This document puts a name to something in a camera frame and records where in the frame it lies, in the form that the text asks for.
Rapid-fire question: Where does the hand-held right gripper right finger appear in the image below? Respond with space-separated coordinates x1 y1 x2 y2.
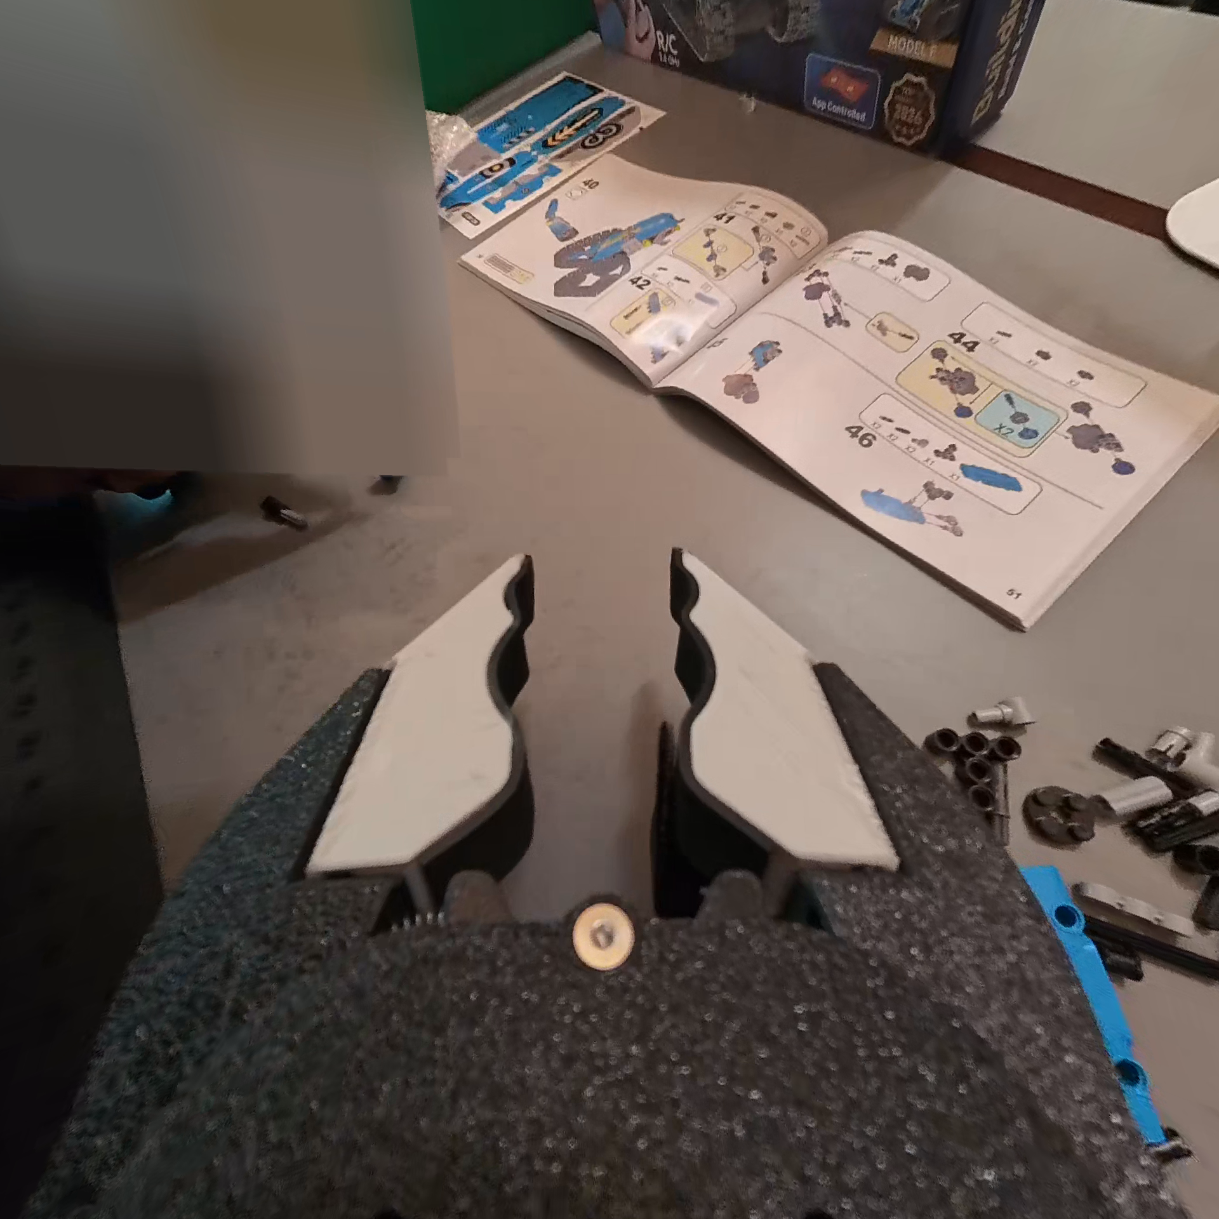
654 548 901 919

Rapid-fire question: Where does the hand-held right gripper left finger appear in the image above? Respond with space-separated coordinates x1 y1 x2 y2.
305 555 535 917

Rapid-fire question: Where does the grey desk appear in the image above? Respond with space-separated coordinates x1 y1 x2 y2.
96 0 1219 1219

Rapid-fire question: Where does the pile of building pieces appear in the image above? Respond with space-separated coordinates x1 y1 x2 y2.
922 695 1219 982

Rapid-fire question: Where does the blue panel piece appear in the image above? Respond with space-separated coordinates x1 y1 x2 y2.
1017 864 1169 1149

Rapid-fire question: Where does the dark perforated panel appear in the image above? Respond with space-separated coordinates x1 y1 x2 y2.
0 495 163 1219

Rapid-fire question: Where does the instruction booklet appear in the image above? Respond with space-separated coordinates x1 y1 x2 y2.
459 154 1219 633

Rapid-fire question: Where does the blue sticker sheet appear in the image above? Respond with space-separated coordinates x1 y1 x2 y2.
434 71 667 240

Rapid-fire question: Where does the clear plastic bag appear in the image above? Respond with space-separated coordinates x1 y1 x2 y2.
426 108 479 184

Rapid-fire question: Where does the white laptop stand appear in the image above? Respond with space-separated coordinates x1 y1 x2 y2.
1167 176 1219 270

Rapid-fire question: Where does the dark blue toy set box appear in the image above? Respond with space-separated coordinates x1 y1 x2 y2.
595 0 1049 161

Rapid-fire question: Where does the green storage bin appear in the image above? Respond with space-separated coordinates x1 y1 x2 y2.
417 0 602 113

